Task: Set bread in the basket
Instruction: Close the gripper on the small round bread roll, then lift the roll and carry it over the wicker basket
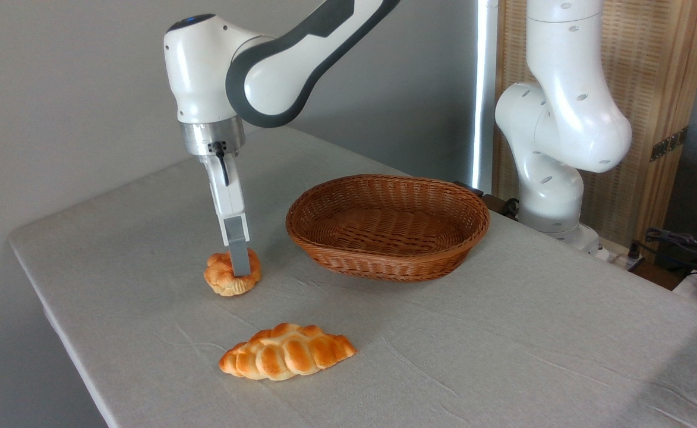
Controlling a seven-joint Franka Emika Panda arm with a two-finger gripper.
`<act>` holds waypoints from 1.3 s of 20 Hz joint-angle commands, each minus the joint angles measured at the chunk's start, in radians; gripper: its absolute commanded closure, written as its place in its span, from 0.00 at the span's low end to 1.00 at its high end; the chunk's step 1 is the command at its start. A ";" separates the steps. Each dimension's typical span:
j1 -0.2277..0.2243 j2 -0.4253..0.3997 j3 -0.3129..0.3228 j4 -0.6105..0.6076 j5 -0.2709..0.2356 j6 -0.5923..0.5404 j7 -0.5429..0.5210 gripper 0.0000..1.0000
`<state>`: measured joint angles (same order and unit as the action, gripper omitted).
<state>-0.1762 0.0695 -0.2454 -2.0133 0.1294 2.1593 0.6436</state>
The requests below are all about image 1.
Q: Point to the round knotted bread roll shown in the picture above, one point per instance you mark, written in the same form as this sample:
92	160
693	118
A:
220	276

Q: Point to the long braided bread loaf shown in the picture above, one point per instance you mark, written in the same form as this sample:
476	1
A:
286	353

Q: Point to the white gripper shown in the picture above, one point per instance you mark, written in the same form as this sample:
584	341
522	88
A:
226	190

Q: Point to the black screen hinge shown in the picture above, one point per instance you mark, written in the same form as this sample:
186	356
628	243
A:
669	144

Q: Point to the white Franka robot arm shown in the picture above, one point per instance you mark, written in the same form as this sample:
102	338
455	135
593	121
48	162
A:
277	65

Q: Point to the silver vertical metal pole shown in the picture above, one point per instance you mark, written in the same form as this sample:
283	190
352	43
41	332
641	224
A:
483	89

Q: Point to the black table clamp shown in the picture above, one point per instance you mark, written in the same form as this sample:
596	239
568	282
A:
494	202

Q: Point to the brown oval wicker basket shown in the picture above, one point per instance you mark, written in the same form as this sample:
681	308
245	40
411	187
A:
384	261

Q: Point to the wooden woven folding screen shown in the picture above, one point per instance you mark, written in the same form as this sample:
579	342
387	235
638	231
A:
657	71

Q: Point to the light grey tablecloth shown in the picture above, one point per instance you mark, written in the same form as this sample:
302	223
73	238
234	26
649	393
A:
502	356

